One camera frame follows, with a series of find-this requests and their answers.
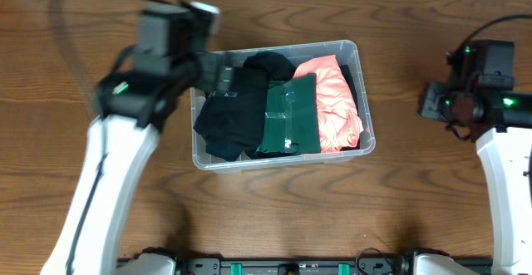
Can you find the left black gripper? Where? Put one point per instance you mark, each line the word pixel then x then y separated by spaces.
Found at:
pixel 224 77

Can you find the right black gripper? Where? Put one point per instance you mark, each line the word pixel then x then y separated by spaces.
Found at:
pixel 429 100

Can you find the black garment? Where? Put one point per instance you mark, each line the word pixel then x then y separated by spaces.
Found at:
pixel 280 69

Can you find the black cloth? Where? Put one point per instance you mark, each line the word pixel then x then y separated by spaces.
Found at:
pixel 232 122

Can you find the dark green shirt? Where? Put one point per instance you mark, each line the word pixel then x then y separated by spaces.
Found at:
pixel 291 120

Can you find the pink shirt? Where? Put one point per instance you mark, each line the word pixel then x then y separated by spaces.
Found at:
pixel 339 124

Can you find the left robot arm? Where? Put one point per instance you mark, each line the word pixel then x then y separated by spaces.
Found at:
pixel 132 104

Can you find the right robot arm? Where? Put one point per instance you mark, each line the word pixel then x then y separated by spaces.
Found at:
pixel 503 144

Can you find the clear plastic storage bin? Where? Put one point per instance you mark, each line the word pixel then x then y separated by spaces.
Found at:
pixel 347 55

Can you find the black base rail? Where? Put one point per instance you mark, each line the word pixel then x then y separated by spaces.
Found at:
pixel 369 261

